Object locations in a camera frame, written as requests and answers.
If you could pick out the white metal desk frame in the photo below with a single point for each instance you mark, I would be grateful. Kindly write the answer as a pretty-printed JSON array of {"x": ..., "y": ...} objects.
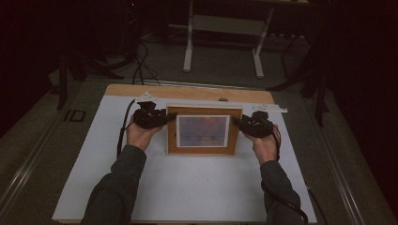
[{"x": 225, "y": 25}]

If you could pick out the person's left hand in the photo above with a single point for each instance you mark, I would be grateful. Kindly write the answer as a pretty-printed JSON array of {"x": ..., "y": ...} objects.
[{"x": 139, "y": 137}]

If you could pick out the white table mat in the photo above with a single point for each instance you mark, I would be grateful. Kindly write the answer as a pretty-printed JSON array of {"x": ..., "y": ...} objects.
[{"x": 200, "y": 187}]

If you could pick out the black metal stand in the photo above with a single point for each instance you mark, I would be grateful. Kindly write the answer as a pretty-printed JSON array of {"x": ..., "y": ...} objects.
[
  {"x": 319, "y": 93},
  {"x": 62, "y": 81}
]

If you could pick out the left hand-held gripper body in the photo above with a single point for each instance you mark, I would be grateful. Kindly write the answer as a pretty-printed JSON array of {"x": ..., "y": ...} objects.
[{"x": 150, "y": 118}]

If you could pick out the wooden picture frame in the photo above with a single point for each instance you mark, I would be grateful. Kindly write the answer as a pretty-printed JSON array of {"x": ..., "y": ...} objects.
[{"x": 203, "y": 131}]

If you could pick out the metal floor rail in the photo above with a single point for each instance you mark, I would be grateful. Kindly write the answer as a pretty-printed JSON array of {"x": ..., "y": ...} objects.
[
  {"x": 341, "y": 175},
  {"x": 25, "y": 168}
]

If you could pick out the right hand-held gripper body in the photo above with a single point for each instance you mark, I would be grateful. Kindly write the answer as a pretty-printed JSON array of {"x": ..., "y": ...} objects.
[{"x": 258, "y": 126}]

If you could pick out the person's right hand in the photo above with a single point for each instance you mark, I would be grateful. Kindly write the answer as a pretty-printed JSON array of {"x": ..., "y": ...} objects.
[{"x": 266, "y": 148}]

